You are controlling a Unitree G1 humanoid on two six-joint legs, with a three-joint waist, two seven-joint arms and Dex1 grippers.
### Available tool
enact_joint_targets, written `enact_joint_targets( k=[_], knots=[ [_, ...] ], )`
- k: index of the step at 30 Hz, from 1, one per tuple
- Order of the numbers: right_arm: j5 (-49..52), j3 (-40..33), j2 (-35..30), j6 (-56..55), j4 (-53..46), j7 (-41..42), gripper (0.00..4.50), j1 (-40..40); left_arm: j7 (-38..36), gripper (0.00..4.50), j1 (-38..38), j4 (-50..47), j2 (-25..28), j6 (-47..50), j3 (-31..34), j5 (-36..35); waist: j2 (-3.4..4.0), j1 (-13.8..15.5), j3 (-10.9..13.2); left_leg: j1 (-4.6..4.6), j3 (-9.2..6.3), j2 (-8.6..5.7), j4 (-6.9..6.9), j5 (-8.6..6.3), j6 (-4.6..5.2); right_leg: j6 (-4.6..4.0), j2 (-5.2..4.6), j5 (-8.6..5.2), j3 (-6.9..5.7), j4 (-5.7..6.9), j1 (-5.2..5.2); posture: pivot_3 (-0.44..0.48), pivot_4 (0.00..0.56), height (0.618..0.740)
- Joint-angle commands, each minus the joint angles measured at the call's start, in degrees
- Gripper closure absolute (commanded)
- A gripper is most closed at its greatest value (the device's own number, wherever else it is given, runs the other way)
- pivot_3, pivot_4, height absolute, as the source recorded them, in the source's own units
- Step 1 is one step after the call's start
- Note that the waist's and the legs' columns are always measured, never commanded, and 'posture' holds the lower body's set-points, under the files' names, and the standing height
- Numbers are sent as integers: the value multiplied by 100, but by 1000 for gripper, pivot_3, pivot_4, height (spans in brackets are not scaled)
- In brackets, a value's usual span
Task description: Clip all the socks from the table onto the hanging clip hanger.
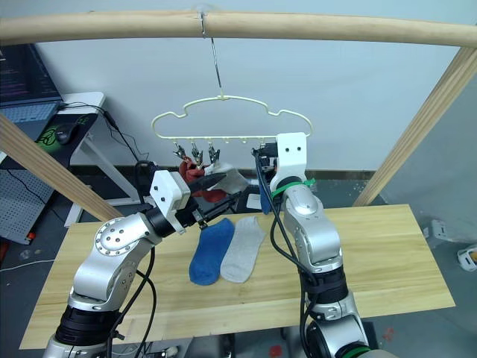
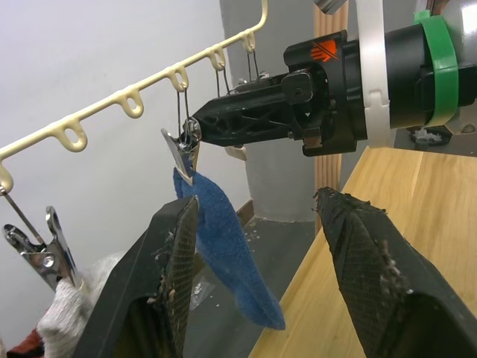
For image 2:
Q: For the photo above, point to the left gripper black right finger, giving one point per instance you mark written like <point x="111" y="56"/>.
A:
<point x="391" y="298"/>

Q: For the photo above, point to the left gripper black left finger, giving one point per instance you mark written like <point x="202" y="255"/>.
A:
<point x="149" y="283"/>

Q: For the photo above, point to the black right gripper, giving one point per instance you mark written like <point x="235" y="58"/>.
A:
<point x="339" y="112"/>

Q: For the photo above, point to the metal hanger clip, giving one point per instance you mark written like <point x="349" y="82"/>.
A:
<point x="182" y="156"/>
<point x="262" y="75"/>
<point x="223" y="80"/>
<point x="41" y="253"/>

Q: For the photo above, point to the blue sock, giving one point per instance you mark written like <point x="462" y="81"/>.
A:
<point x="231" y="253"/>

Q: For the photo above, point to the white sock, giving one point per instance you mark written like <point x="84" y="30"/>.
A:
<point x="63" y="317"/>

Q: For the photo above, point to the cream clip hanger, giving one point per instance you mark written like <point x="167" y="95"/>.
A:
<point x="37" y="136"/>

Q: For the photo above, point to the clear plastic bag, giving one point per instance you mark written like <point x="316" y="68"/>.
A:
<point x="201" y="292"/>

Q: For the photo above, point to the red sock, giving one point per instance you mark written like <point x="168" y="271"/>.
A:
<point x="28" y="345"/>

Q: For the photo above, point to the green tape band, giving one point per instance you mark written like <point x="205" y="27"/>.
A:
<point x="441" y="56"/>

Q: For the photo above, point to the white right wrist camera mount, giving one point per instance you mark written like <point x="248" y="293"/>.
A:
<point x="372" y="56"/>

